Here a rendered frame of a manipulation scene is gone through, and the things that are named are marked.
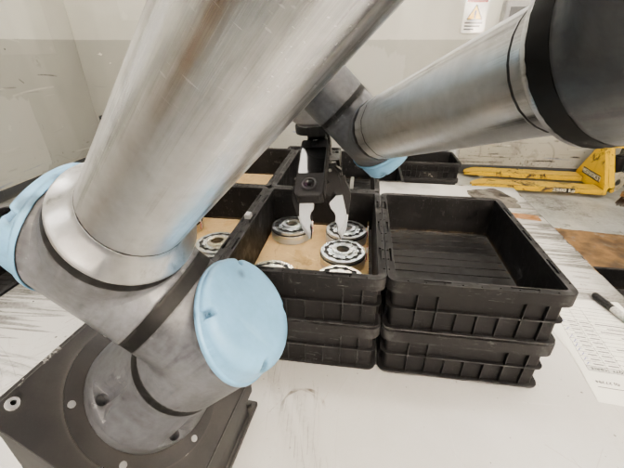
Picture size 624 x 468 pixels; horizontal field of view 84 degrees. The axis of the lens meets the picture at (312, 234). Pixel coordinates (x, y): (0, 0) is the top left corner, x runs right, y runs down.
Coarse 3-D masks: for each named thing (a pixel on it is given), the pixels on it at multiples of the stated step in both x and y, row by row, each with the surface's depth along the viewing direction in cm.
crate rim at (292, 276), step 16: (272, 192) 93; (352, 192) 92; (368, 192) 92; (256, 208) 83; (240, 240) 70; (224, 256) 65; (384, 256) 64; (272, 272) 60; (288, 272) 60; (304, 272) 60; (320, 272) 60; (336, 272) 60; (384, 272) 60; (352, 288) 60; (368, 288) 59
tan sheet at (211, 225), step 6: (204, 222) 99; (210, 222) 99; (216, 222) 99; (222, 222) 99; (228, 222) 99; (234, 222) 99; (204, 228) 96; (210, 228) 96; (216, 228) 96; (222, 228) 96; (228, 228) 96; (198, 234) 93; (204, 234) 93
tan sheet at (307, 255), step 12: (324, 228) 96; (312, 240) 90; (324, 240) 90; (264, 252) 85; (276, 252) 85; (288, 252) 85; (300, 252) 85; (312, 252) 85; (300, 264) 80; (312, 264) 80
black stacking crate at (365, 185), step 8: (296, 160) 126; (344, 160) 129; (352, 160) 129; (296, 168) 127; (344, 168) 131; (352, 168) 130; (360, 168) 130; (288, 176) 113; (360, 176) 131; (368, 176) 131; (280, 184) 103; (288, 184) 114; (360, 184) 127; (368, 184) 127
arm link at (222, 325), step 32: (192, 288) 32; (224, 288) 32; (256, 288) 36; (160, 320) 30; (192, 320) 31; (224, 320) 31; (256, 320) 34; (160, 352) 31; (192, 352) 31; (224, 352) 30; (256, 352) 32; (160, 384) 34; (192, 384) 33; (224, 384) 33
